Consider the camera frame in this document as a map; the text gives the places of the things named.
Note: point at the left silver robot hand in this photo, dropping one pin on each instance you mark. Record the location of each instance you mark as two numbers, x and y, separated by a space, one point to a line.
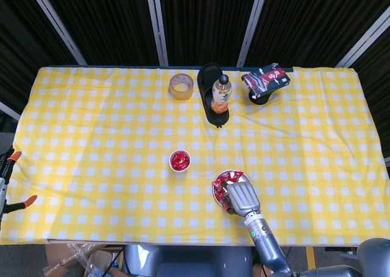
2 194

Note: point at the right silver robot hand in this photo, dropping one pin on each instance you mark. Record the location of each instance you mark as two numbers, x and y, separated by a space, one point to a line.
242 198

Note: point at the red candy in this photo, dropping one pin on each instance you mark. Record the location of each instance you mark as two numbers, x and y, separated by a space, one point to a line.
175 162
234 176
182 156
217 183
218 194
183 166

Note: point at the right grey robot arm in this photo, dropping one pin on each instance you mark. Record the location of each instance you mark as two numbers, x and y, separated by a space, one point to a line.
268 246

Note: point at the metal bowl of red candies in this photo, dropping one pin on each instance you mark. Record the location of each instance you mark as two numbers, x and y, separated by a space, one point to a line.
245 177

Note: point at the white paper cup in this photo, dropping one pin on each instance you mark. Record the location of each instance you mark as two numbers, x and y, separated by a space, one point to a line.
179 171

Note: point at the brown cardboard box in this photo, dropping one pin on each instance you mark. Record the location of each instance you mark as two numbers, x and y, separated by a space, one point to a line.
55 258

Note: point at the grey robot torso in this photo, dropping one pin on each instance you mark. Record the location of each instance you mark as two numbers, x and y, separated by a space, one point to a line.
182 261

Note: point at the yellow table leg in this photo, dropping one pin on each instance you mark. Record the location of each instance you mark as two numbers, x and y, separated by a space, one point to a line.
310 257

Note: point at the clear plastic wrap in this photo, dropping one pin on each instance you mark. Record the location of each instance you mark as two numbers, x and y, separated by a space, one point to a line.
76 249

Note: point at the black small bowl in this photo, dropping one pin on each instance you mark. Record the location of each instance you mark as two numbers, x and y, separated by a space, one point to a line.
262 101

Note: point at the orange drink plastic bottle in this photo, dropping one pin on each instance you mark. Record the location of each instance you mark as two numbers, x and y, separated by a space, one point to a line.
221 97

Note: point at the yellow white checked tablecloth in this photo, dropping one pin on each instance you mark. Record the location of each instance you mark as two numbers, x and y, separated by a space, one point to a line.
106 137

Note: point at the brown packing tape roll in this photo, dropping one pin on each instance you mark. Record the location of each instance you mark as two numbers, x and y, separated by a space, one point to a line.
181 94

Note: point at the black oval plastic tray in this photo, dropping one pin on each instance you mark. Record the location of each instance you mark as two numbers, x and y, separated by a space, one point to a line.
207 76

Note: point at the black pleated curtain panel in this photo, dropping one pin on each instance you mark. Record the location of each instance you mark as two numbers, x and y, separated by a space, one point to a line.
106 21
377 91
204 21
304 21
24 45

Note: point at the white metal frame post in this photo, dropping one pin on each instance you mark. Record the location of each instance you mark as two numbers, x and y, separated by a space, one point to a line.
253 24
54 21
157 24
9 111
365 42

